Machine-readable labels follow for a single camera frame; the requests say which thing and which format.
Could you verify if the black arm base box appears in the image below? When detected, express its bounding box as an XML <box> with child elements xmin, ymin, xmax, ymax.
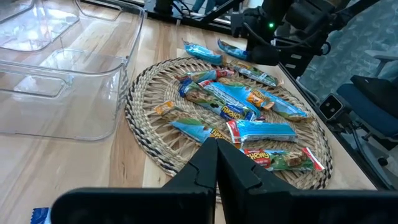
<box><xmin>278</xmin><ymin>46</ymin><xmax>317</xmax><ymax>78</ymax></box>

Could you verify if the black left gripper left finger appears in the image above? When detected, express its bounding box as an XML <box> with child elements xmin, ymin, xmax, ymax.
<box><xmin>50</xmin><ymin>137</ymin><xmax>218</xmax><ymax>224</ymax></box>

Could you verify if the orange Chewy granola bar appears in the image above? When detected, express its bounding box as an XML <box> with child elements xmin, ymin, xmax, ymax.
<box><xmin>217</xmin><ymin>78</ymin><xmax>276</xmax><ymax>111</ymax></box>

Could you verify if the dark-blue-ended Chewy granola bar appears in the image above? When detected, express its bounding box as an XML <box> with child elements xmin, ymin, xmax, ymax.
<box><xmin>178</xmin><ymin>78</ymin><xmax>258</xmax><ymax>123</ymax></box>

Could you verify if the person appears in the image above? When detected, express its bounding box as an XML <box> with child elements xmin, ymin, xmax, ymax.
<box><xmin>190</xmin><ymin>0</ymin><xmax>220</xmax><ymax>14</ymax></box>

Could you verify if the black camera cable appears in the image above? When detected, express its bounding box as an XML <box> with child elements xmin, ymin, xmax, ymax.
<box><xmin>341</xmin><ymin>118</ymin><xmax>396</xmax><ymax>190</ymax></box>

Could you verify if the small table-level camera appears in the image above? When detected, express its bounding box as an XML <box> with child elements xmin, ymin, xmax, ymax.
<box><xmin>318</xmin><ymin>92</ymin><xmax>345</xmax><ymax>123</ymax></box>

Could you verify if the clear plastic bin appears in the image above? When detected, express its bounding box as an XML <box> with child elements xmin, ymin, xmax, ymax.
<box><xmin>0</xmin><ymin>0</ymin><xmax>146</xmax><ymax>142</ymax></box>
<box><xmin>0</xmin><ymin>0</ymin><xmax>80</xmax><ymax>53</ymax></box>

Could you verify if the oatmeal raisin granola bar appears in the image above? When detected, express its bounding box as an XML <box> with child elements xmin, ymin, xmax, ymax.
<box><xmin>29</xmin><ymin>206</ymin><xmax>52</xmax><ymax>224</ymax></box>

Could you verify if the blue office chair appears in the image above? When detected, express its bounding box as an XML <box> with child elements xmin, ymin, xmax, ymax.
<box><xmin>336</xmin><ymin>74</ymin><xmax>398</xmax><ymax>169</ymax></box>

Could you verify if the orange-ended blue granola bar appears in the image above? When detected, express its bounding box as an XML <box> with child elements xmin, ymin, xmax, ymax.
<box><xmin>257</xmin><ymin>88</ymin><xmax>314</xmax><ymax>123</ymax></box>

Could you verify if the round woven straw placemat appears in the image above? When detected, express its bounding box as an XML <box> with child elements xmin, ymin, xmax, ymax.
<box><xmin>124</xmin><ymin>57</ymin><xmax>333</xmax><ymax>190</ymax></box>

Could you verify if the green white granola bar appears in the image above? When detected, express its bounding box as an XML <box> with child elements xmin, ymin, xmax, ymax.
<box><xmin>230</xmin><ymin>60</ymin><xmax>280</xmax><ymax>88</ymax></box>

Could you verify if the red Chewy granola bar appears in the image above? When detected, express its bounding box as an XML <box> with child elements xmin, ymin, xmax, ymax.
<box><xmin>239</xmin><ymin>146</ymin><xmax>326</xmax><ymax>172</ymax></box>

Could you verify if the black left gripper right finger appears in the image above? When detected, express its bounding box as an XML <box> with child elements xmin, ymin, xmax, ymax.
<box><xmin>216</xmin><ymin>138</ymin><xmax>398</xmax><ymax>224</ymax></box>

